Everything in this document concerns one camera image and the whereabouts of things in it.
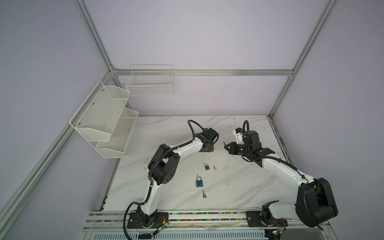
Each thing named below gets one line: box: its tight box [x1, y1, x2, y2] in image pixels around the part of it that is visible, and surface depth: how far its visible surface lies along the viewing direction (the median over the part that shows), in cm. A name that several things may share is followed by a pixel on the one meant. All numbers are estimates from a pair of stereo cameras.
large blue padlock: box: [196, 175, 203, 188], surface depth 86 cm
